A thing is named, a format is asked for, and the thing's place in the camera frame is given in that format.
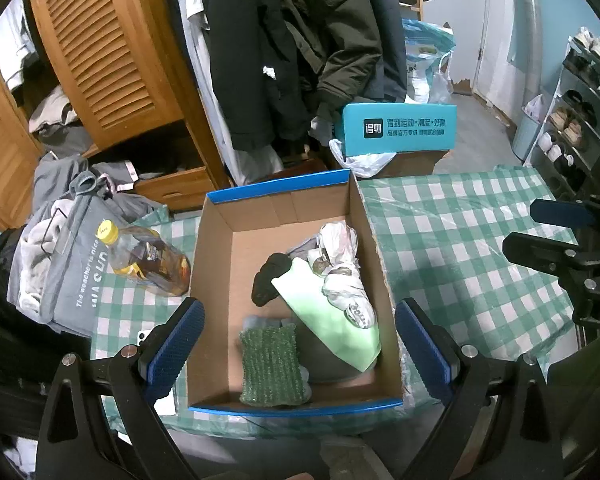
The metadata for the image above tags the light blue trash bin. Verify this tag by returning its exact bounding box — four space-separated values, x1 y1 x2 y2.
511 94 546 161

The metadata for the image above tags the green white checkered tablecloth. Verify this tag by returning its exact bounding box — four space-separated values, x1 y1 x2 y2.
90 165 581 436

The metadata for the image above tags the brown cardboard box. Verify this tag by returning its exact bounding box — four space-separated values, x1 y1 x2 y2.
280 147 453 181

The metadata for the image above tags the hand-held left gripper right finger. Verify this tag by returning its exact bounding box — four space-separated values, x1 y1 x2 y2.
394 297 566 480

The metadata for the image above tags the teal printed box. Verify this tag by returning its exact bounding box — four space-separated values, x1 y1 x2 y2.
341 102 458 157

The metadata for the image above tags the blue-edged cardboard box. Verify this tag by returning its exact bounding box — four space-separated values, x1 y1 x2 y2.
187 169 406 415

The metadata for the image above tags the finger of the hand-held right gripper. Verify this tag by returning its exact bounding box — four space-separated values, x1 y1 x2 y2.
530 194 600 229
502 231 581 276

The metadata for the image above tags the dark green cloth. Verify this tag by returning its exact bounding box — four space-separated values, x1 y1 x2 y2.
547 332 600 480

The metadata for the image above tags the louvered wardrobe door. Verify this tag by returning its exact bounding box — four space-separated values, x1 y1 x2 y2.
26 0 186 148

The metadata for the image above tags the yellow-capped plastic bottle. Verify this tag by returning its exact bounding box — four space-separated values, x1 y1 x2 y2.
96 220 192 297

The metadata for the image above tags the white hanging garment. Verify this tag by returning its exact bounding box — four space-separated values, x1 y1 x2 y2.
170 0 286 186

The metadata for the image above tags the white plastic bag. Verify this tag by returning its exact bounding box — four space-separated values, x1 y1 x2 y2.
328 137 398 179

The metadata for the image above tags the light grey cloth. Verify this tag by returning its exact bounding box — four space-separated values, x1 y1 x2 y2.
310 102 342 146

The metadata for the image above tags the black hanging jacket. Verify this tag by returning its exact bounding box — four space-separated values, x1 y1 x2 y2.
207 0 313 151

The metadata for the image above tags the grey clothes pile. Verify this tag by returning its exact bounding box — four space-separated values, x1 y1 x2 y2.
27 85 91 156

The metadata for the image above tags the white hanging shirt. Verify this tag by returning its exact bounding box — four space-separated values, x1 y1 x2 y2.
0 0 38 91

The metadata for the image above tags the wooden wardrobe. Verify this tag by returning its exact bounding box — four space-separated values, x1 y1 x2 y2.
0 0 231 231

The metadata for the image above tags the white wrapper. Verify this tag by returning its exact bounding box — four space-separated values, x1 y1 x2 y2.
307 221 378 330

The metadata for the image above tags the grey garment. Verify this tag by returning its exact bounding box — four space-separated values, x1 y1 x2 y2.
285 235 381 386

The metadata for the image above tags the shoe rack with shoes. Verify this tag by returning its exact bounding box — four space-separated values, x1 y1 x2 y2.
537 30 600 186

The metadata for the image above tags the light green cloth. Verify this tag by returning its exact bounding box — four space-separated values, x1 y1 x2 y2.
271 257 382 372

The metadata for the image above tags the grey hoodie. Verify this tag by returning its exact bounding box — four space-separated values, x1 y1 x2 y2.
7 155 168 338

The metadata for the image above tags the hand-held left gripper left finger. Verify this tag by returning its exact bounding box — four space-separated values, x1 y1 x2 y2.
36 296 207 480

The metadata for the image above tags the dark blue hanging coat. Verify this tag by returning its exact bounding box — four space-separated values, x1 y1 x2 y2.
360 0 408 103

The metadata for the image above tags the olive hanging jacket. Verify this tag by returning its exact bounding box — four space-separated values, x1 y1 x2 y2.
270 0 383 133

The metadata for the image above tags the white smartphone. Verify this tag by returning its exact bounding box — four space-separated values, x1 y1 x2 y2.
137 327 178 417

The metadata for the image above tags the white door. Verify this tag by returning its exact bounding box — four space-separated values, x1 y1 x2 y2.
474 0 533 111

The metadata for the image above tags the blue clear plastic bag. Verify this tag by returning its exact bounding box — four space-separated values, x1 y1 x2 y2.
402 17 456 106

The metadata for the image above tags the black sock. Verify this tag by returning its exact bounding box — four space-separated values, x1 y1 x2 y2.
251 252 293 308

